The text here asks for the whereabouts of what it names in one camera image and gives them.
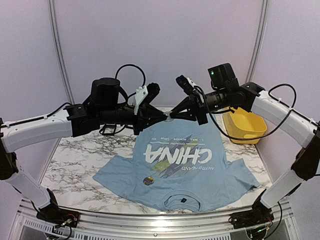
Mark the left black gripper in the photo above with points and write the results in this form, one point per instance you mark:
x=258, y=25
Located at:
x=144, y=117

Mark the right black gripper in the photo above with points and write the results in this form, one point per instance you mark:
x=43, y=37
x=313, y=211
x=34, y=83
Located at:
x=187, y=103

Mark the black brooch box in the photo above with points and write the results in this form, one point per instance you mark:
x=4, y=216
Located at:
x=108, y=130

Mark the light blue printed t-shirt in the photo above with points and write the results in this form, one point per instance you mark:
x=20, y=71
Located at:
x=189, y=166

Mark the white round brooch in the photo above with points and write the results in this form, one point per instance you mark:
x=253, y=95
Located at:
x=148, y=180

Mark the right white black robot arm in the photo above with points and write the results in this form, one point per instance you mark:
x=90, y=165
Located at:
x=253, y=98

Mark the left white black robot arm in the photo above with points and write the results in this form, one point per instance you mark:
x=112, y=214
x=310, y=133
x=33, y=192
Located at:
x=106, y=105

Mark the yellow plastic basket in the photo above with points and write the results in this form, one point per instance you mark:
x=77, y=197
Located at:
x=244, y=125

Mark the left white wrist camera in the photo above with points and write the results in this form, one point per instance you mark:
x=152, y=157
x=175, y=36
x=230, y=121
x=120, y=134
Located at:
x=145, y=94

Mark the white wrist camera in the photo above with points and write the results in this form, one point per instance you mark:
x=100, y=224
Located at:
x=145, y=94
x=187, y=85

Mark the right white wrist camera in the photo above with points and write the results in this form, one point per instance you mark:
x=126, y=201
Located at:
x=187, y=85

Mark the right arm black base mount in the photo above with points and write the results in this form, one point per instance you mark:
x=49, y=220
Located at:
x=259, y=214

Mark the right aluminium wall post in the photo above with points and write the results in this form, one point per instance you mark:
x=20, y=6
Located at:
x=262, y=24

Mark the aluminium wall post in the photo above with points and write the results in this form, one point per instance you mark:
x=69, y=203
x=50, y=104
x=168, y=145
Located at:
x=262, y=24
x=59, y=50

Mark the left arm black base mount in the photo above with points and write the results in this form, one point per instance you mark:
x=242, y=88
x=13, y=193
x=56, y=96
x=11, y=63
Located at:
x=54, y=214

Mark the left aluminium wall post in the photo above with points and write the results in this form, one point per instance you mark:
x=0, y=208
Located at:
x=59, y=50

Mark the aluminium front frame rail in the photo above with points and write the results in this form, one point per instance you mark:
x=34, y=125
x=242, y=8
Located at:
x=93, y=225

